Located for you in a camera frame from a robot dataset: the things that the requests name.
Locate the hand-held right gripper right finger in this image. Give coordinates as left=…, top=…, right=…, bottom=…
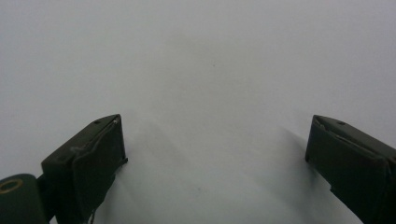
left=304, top=114, right=396, bottom=224

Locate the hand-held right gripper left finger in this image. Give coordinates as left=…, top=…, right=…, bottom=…
left=41, top=113, right=129, bottom=224

